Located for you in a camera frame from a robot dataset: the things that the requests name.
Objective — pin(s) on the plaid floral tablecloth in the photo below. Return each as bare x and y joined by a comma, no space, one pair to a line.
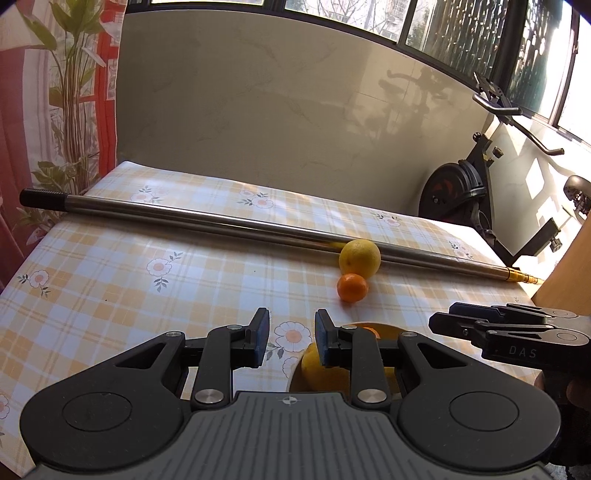
115,300

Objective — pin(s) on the orange tangerine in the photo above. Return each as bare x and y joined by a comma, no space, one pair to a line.
352,287
371,331

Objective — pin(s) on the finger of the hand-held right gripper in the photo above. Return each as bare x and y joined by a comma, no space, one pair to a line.
485,312
452,325

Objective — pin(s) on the window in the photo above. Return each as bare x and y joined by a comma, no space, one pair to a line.
461,32

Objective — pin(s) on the person's right hand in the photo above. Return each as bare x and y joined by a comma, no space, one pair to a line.
579,392

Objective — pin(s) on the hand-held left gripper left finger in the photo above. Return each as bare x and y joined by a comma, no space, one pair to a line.
262,339

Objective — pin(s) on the long metal pole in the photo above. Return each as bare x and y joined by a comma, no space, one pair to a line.
184,217

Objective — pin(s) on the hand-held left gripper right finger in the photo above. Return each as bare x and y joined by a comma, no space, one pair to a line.
322,339

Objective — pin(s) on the wooden board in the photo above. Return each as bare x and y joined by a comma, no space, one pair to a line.
570,277

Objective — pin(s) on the red floral curtain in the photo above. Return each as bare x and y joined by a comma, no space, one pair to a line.
55,115

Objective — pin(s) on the black exercise bike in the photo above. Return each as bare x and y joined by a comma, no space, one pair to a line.
455,191

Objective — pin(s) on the beige round plate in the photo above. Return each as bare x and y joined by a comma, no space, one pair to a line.
294,376

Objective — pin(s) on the large pointed yellow lemon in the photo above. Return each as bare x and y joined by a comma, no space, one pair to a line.
325,378

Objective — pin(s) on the round yellow lemon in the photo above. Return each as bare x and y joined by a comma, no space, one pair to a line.
360,258

